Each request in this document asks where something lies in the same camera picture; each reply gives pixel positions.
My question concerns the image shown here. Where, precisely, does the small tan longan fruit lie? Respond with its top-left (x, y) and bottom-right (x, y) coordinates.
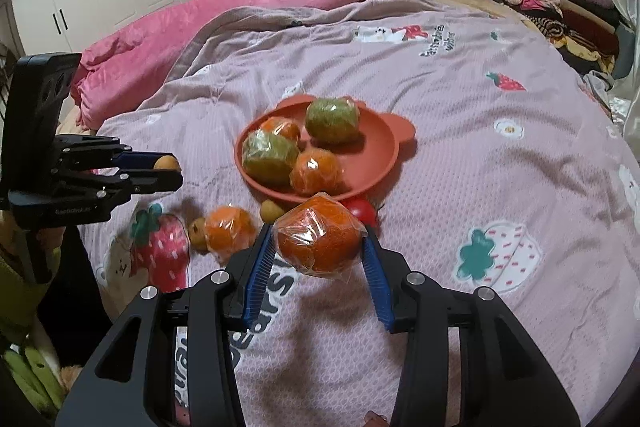
top-left (259, 199), bottom-right (285, 223)
top-left (153, 155), bottom-right (181, 172)
top-left (188, 217), bottom-right (208, 254)

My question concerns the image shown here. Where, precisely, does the orange fruit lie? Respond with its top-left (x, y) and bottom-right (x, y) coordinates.
top-left (272, 192), bottom-right (368, 277)
top-left (204, 206), bottom-right (257, 265)

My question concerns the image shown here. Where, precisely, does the green fruit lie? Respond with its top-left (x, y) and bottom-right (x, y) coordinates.
top-left (242, 130), bottom-right (299, 185)
top-left (305, 98), bottom-right (360, 145)

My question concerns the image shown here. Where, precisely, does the person's hand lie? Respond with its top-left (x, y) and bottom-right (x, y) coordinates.
top-left (363, 411), bottom-right (388, 427)

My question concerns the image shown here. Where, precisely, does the green sleeve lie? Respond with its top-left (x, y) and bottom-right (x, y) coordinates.
top-left (0, 250), bottom-right (68, 413)

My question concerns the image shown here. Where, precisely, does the pink blanket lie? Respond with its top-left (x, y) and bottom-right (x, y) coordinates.
top-left (72, 0), bottom-right (362, 131)

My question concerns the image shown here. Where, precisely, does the wrapped orange in plate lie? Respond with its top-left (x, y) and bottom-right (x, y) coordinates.
top-left (259, 116), bottom-right (300, 143)
top-left (290, 147), bottom-right (345, 196)

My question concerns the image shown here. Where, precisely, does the red cherry tomato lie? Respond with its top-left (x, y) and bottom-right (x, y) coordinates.
top-left (343, 197), bottom-right (378, 228)

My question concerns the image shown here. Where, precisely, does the mauve patterned quilt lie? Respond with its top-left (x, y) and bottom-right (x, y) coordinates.
top-left (80, 0), bottom-right (639, 424)

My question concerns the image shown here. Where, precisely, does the orange bear-shaped plate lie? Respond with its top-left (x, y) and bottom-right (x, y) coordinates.
top-left (234, 94), bottom-right (416, 205)

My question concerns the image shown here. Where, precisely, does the cream satin curtain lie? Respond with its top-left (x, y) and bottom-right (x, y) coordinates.
top-left (611, 0), bottom-right (639, 155)

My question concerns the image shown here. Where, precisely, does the pile of folded clothes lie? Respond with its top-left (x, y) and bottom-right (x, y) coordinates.
top-left (503, 0), bottom-right (623, 79)

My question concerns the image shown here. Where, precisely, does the beige bed sheet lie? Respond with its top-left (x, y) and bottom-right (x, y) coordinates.
top-left (433, 0), bottom-right (524, 20)

